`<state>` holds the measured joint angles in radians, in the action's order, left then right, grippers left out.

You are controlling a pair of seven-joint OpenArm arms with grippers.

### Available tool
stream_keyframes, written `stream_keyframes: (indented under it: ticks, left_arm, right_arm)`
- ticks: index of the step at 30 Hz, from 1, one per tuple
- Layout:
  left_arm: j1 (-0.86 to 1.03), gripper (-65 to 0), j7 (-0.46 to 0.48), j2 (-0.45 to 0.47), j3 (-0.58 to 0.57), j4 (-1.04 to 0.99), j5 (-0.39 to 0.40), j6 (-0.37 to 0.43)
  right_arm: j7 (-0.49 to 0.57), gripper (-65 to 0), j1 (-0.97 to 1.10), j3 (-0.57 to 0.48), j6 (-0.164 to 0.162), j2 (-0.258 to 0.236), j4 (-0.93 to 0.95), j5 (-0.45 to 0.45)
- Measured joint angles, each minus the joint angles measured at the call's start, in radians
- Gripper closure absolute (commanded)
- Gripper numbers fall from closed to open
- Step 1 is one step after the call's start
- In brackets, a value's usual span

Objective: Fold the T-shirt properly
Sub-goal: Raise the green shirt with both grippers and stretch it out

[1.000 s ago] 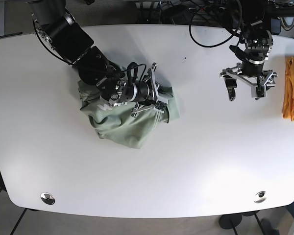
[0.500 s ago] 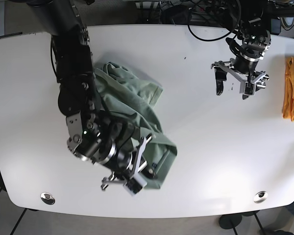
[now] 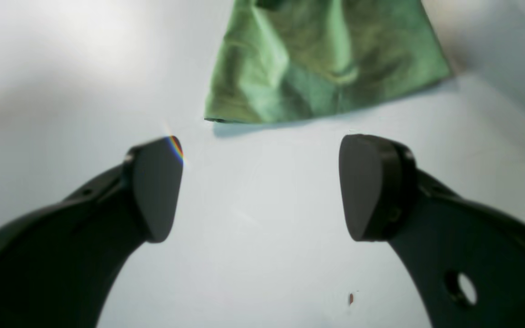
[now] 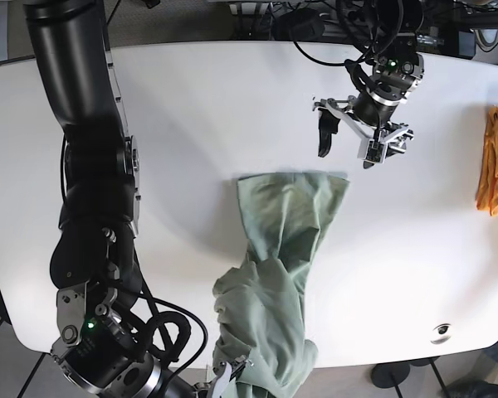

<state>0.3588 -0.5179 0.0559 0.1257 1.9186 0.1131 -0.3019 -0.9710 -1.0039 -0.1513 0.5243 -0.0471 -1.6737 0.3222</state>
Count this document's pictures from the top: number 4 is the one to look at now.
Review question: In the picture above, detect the black electronics box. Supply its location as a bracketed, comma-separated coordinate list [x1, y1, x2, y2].
[457, 31, 476, 60]

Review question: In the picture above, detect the right chrome table grommet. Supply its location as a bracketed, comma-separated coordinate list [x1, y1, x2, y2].
[430, 323, 452, 345]

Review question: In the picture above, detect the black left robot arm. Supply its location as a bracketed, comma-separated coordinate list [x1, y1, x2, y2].
[294, 1, 425, 169]

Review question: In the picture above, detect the sage green polo shirt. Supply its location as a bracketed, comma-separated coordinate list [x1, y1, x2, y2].
[212, 172, 349, 397]

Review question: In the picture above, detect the black round stand base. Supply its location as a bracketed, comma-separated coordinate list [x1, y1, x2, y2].
[370, 362, 410, 389]

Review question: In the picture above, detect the black power adapter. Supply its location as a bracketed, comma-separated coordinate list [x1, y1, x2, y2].
[271, 8, 325, 41]

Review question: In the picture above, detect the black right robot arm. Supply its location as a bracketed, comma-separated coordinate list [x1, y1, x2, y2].
[23, 1, 248, 397]

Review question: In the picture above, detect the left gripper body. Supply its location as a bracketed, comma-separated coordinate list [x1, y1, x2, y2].
[313, 53, 424, 160]

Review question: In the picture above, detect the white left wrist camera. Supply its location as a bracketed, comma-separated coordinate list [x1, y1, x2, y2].
[364, 138, 388, 162]

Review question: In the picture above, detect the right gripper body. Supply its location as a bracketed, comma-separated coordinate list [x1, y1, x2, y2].
[51, 284, 251, 397]

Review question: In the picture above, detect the grey sneaker shoe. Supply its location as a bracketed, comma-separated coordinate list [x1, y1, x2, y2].
[447, 380, 498, 398]

